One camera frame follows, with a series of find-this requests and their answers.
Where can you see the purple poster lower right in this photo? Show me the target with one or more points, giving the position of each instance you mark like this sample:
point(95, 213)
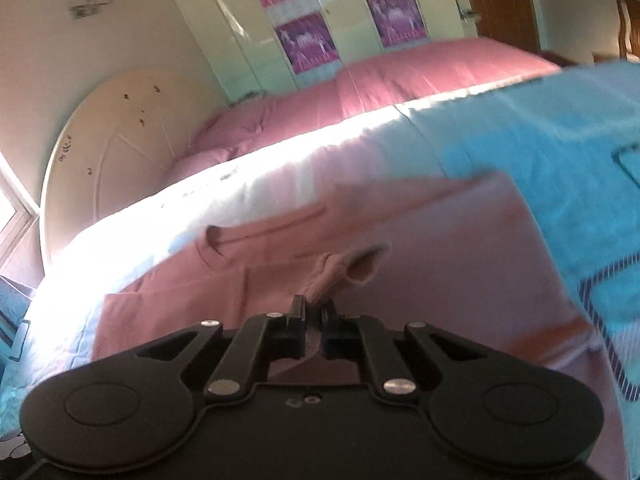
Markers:
point(397, 22)

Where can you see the window with frame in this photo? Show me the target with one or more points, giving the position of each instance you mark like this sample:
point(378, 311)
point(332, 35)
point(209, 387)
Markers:
point(19, 212)

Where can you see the blue patterned bed sheet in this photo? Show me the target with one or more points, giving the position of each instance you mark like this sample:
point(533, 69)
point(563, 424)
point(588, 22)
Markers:
point(570, 142)

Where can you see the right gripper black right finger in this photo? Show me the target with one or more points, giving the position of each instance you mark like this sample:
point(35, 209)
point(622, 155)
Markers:
point(365, 342)

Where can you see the purple poster lower left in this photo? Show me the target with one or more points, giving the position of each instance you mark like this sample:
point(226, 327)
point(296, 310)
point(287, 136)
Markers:
point(307, 43)

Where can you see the brown wooden door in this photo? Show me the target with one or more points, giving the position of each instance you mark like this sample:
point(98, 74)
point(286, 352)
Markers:
point(511, 22)

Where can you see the cream glossy wardrobe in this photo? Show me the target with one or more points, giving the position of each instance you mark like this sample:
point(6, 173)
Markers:
point(238, 39)

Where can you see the wooden chair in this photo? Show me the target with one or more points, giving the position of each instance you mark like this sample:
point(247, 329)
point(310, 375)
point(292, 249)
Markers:
point(629, 33)

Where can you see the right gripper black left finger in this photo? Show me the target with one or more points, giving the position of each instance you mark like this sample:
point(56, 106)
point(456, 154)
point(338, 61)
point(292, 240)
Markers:
point(261, 340)

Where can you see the pink folded quilt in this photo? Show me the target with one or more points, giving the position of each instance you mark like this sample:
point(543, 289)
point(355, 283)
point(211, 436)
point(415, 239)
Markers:
point(388, 79)

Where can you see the cream round headboard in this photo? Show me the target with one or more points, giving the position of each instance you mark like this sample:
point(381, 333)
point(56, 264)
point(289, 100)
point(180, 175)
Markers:
point(117, 147)

